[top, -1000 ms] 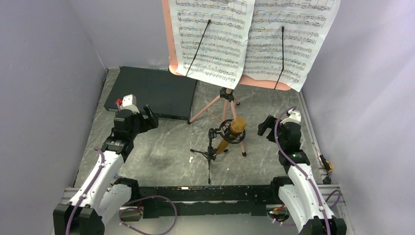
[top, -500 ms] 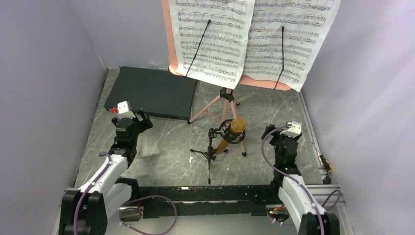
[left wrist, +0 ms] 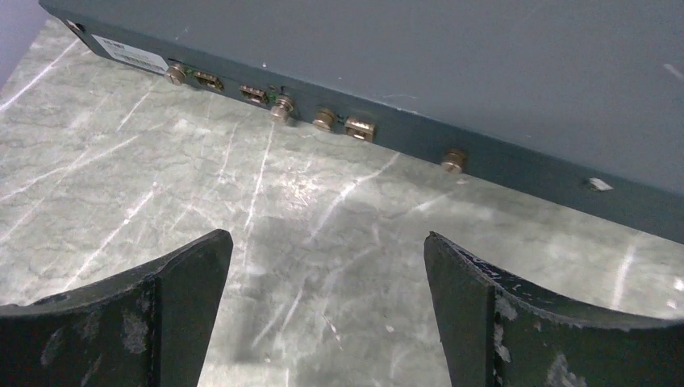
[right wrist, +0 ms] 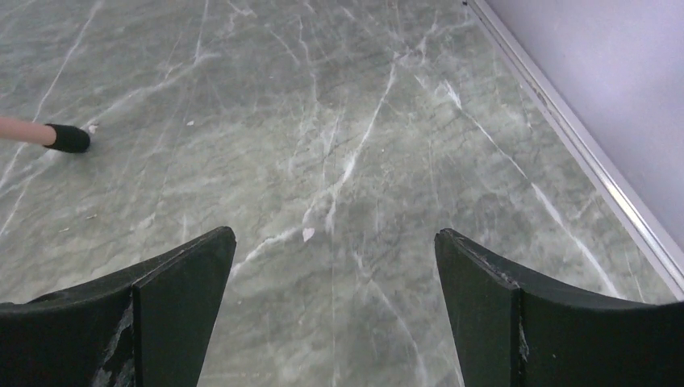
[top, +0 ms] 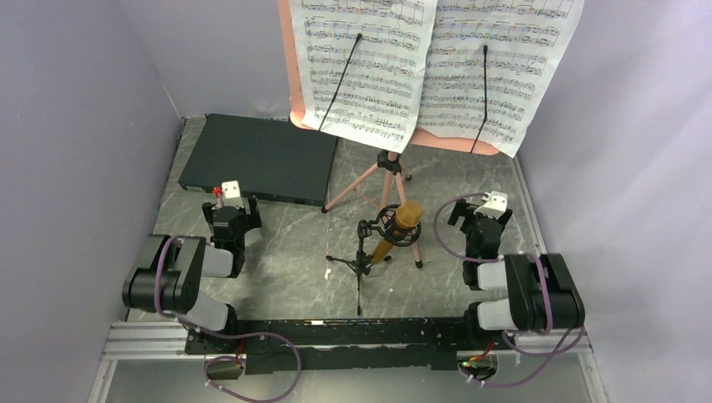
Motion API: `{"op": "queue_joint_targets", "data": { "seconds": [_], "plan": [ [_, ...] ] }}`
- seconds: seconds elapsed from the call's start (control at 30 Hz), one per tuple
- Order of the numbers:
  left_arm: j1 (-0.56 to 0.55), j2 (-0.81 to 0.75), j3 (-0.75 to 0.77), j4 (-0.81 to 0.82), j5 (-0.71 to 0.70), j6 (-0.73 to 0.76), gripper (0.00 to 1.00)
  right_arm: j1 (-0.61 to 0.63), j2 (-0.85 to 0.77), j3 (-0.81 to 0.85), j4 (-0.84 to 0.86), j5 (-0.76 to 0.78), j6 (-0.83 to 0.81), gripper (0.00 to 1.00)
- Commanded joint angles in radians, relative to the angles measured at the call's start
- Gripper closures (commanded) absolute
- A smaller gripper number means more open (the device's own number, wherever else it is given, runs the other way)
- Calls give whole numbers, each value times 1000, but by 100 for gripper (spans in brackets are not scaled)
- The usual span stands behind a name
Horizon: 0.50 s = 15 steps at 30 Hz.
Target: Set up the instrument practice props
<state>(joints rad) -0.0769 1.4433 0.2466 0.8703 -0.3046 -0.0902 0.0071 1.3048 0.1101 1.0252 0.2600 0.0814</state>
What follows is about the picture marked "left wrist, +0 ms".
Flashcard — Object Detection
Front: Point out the black flat equipment box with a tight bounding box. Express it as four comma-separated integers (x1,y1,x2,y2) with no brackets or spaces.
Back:
42,1,683,242

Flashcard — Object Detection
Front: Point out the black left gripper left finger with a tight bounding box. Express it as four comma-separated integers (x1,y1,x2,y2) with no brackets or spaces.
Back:
1,229,233,386

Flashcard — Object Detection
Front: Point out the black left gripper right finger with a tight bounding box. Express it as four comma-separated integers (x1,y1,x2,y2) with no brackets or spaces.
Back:
423,232,683,386

